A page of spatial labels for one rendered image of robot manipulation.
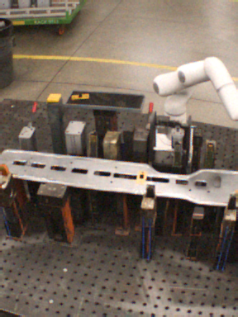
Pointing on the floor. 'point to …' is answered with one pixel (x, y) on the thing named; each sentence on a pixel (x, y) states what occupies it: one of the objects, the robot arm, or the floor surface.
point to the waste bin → (7, 52)
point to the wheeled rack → (59, 9)
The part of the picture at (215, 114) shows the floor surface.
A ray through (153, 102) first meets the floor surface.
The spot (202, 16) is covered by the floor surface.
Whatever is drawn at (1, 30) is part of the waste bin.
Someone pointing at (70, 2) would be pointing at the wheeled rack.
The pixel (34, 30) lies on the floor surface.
